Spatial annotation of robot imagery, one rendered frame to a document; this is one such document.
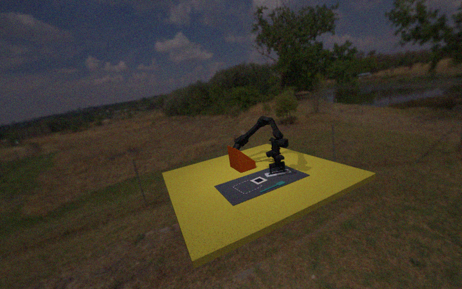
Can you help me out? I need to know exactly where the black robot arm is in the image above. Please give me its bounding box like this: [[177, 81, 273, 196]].
[[233, 116, 289, 158]]

